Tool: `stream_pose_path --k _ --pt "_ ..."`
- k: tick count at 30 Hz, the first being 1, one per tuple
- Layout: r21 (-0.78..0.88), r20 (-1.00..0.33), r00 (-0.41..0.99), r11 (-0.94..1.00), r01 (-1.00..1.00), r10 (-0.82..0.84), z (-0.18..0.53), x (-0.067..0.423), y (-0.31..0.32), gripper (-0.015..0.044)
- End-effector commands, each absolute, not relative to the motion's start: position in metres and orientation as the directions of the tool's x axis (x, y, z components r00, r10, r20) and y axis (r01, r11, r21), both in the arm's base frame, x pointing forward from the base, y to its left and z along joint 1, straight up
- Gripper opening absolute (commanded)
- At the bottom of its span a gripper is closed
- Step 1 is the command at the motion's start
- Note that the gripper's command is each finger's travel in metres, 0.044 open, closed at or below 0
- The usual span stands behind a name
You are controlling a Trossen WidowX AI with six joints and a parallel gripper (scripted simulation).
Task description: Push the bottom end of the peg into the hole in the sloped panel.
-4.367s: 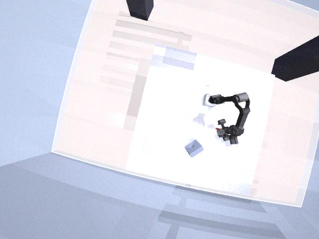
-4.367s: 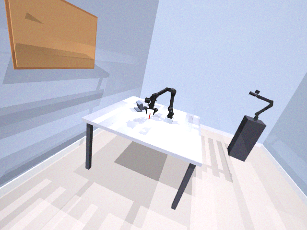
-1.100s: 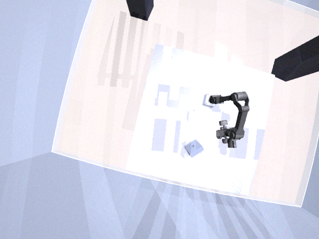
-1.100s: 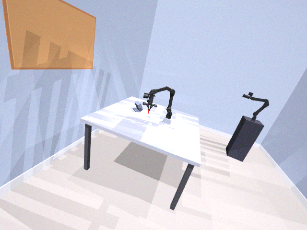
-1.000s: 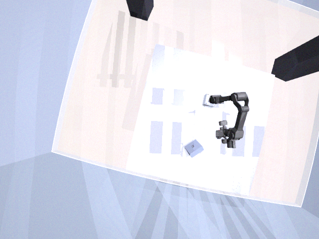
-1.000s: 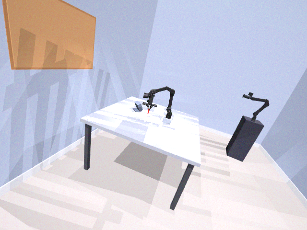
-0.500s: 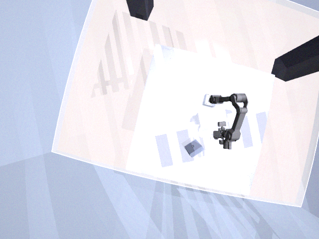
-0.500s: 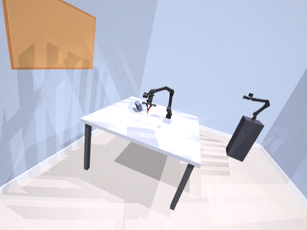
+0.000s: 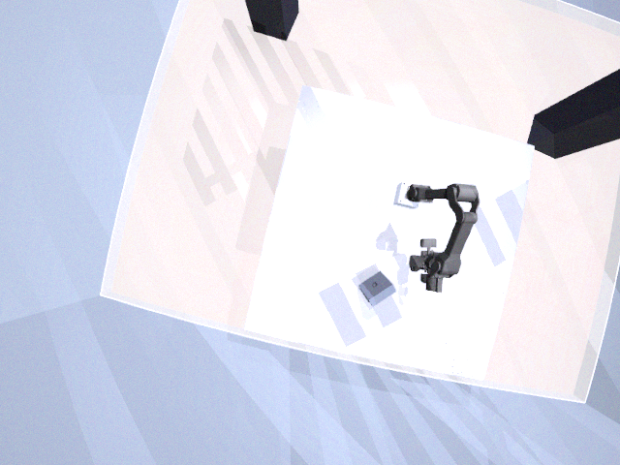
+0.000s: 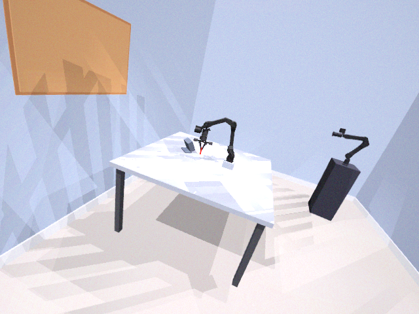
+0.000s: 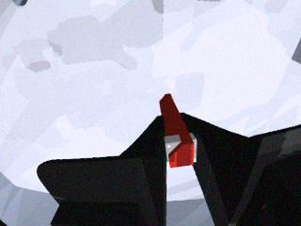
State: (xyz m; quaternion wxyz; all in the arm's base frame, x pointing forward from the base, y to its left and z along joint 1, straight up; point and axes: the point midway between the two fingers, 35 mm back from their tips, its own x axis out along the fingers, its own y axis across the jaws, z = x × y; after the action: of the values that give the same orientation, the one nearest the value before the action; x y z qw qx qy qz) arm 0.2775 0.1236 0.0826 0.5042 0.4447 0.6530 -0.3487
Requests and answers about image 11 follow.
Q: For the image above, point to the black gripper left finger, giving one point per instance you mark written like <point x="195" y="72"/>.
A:
<point x="136" y="175"/>

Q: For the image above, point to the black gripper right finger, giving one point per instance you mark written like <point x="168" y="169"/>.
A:
<point x="229" y="165"/>

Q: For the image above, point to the blue-grey sloped panel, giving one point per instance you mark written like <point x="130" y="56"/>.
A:
<point x="20" y="2"/>

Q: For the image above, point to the red square peg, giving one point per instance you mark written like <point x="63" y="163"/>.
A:
<point x="181" y="146"/>

